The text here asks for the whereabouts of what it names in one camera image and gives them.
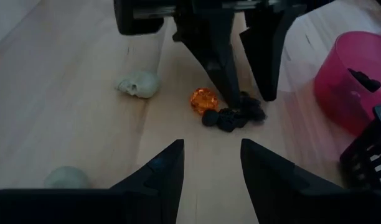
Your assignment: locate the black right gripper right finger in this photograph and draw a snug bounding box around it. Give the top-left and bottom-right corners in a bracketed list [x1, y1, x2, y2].
[240, 138, 346, 224]

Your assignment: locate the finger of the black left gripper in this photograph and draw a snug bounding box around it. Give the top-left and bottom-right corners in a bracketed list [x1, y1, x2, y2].
[239, 8, 300, 103]
[172, 8, 242, 109]

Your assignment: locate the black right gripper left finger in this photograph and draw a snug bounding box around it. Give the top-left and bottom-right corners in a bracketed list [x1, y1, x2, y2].
[110, 138, 186, 224]

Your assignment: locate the black fuzzy spider toy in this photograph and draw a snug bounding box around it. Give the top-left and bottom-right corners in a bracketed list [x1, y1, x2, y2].
[237, 105, 268, 124]
[200, 107, 240, 133]
[239, 90, 262, 108]
[347, 67, 381, 93]

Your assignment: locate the orange translucent pumpkin bead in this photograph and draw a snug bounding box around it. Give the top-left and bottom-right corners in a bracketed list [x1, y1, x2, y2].
[189, 87, 219, 116]

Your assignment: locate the pale green plastic skull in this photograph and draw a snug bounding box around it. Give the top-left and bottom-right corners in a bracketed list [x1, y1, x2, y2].
[115, 70, 162, 100]
[43, 166, 92, 190]

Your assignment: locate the black slotted plastic basket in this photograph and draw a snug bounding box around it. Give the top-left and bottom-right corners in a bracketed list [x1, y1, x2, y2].
[339, 105, 381, 191]

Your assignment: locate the pink translucent plastic bowl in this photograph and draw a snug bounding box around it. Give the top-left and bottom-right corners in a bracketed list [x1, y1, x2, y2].
[313, 30, 381, 138]

